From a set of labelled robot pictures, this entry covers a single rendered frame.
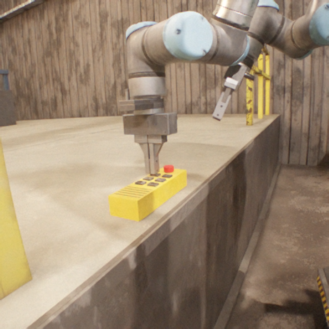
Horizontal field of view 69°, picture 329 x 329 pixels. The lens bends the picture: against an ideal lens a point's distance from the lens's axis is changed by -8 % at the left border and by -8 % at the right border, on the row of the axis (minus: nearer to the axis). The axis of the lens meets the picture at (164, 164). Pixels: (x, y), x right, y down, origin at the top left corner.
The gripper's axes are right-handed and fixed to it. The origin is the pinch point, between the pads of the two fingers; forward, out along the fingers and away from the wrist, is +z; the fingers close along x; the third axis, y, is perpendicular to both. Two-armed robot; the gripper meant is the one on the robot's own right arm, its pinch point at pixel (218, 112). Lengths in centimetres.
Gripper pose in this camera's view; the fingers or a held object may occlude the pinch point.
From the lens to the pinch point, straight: 75.7
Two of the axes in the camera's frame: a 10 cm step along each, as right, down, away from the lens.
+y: 9.1, 4.0, -1.2
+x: 1.8, -1.3, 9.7
